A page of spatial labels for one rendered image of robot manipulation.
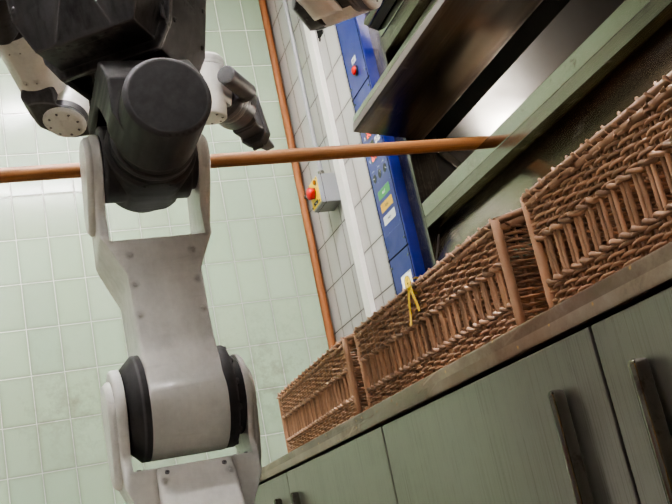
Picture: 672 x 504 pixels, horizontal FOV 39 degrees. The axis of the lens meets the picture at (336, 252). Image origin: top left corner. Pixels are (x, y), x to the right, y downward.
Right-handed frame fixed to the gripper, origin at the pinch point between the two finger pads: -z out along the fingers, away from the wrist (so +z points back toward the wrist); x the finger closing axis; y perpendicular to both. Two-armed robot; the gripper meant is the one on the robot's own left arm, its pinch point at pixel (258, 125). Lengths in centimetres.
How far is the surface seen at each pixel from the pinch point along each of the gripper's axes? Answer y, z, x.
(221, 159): -10.7, -2.3, 2.2
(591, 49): 65, -1, 15
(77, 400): -110, -87, 15
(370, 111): 14, -50, -15
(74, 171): -34.2, 16.0, -0.3
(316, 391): -8, -8, 54
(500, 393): 36, 61, 74
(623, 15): 72, 8, 15
